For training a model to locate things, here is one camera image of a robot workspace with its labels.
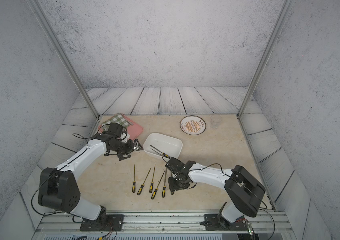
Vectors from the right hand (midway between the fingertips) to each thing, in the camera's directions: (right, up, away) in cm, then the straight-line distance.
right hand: (173, 188), depth 82 cm
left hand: (-19, +20, +3) cm, 28 cm away
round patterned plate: (+14, +35, +33) cm, 50 cm away
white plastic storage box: (-8, +20, +20) cm, 30 cm away
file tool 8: (-12, +17, +17) cm, 27 cm away
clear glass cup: (+31, +38, +31) cm, 59 cm away
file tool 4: (-9, -1, +2) cm, 10 cm away
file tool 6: (-1, -3, +1) cm, 3 cm away
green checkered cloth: (-44, +40, +36) cm, 69 cm away
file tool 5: (-5, -1, +1) cm, 6 cm away
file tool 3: (-12, +1, +5) cm, 13 cm away
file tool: (-23, +1, +5) cm, 23 cm away
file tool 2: (-18, 0, +3) cm, 18 cm away
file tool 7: (-6, +16, +15) cm, 22 cm away
